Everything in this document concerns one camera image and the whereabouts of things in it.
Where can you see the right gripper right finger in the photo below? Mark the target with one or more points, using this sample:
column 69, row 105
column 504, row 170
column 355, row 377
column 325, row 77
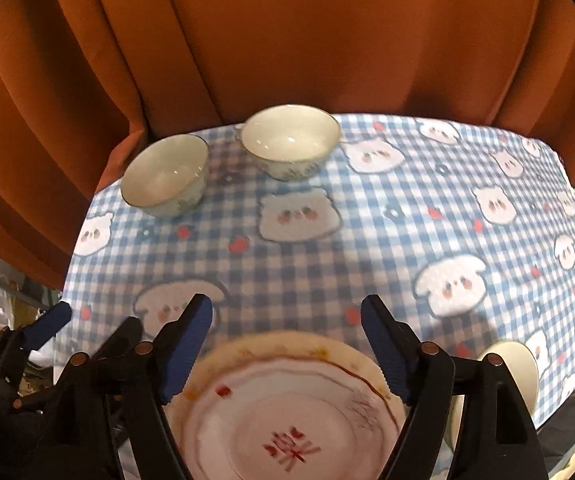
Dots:
column 497, row 438

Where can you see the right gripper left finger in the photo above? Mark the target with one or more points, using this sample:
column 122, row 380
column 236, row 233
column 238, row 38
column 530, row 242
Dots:
column 142, row 380

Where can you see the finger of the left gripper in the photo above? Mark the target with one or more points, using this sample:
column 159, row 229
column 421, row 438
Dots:
column 16, row 345
column 124, row 338

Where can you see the floral ceramic bowl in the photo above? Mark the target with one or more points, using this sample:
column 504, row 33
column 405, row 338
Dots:
column 168, row 178
column 523, row 368
column 290, row 142

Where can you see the pink red-rimmed plate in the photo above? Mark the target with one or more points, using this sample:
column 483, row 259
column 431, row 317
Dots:
column 287, row 418

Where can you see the large yellow flower plate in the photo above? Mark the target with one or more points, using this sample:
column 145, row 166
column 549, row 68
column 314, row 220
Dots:
column 248, row 349

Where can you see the white plastic bag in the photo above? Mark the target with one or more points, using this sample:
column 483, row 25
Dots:
column 6, row 310

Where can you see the blue checked bear tablecloth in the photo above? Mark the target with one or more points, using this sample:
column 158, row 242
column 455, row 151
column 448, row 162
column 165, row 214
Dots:
column 466, row 233

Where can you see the orange curtain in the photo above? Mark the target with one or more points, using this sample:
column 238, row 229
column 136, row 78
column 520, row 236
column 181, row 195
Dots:
column 85, row 84

